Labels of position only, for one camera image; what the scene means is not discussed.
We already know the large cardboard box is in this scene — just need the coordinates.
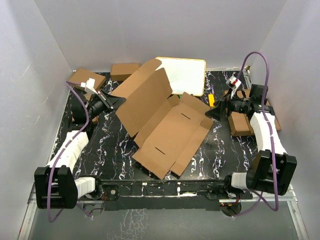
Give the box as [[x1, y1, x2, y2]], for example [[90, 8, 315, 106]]
[[111, 58, 213, 179], [222, 89, 255, 137]]

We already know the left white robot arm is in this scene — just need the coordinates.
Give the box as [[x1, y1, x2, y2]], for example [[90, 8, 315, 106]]
[[34, 90, 126, 209]]

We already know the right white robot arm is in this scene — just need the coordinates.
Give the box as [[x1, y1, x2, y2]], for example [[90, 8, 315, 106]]
[[205, 84, 297, 196]]

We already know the folded cardboard box back left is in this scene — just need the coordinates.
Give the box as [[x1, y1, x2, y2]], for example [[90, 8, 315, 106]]
[[68, 68, 106, 90]]

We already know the folded cardboard box back centre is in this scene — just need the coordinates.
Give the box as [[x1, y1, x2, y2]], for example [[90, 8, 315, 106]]
[[110, 63, 141, 81]]

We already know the small folded cardboard box right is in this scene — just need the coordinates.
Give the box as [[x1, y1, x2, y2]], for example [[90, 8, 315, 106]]
[[266, 99, 282, 132]]

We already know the yellow block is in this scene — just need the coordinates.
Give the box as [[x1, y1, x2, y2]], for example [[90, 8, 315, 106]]
[[208, 94, 215, 108]]

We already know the black base bar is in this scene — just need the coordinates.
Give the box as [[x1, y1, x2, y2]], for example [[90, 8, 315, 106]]
[[101, 179, 252, 211]]

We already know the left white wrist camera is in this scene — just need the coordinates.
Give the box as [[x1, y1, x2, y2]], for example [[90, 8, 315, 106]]
[[80, 78, 98, 95]]

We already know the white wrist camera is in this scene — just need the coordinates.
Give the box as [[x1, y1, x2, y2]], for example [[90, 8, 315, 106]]
[[80, 78, 98, 95], [226, 76, 242, 99]]

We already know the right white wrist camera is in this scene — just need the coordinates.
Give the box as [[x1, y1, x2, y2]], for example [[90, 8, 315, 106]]
[[226, 76, 242, 99]]

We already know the white board with yellow frame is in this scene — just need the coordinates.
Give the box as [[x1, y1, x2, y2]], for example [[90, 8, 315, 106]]
[[156, 56, 207, 97]]

